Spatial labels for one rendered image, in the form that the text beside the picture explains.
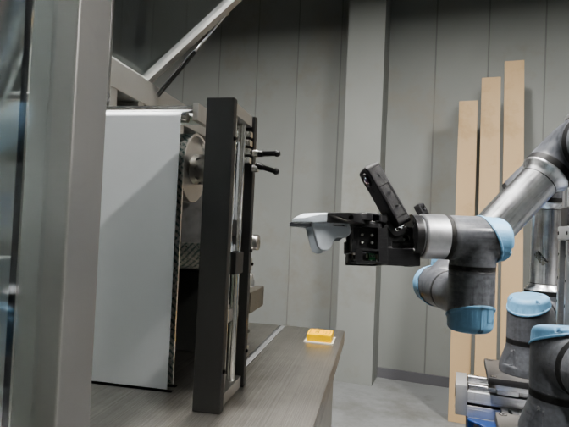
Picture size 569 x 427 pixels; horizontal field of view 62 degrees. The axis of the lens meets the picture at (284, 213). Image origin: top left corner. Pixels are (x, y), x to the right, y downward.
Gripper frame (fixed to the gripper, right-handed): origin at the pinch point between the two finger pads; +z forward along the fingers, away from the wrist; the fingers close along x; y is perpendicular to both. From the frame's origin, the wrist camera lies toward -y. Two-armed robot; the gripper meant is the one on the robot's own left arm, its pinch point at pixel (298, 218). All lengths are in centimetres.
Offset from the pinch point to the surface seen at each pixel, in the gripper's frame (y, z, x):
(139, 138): -16.9, 29.8, 15.8
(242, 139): -16.9, 9.7, 12.4
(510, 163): -79, -176, 223
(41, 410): 18, 19, -50
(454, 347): 46, -138, 237
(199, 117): -21.7, 18.4, 14.9
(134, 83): -47, 42, 59
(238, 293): 12.5, 9.2, 17.0
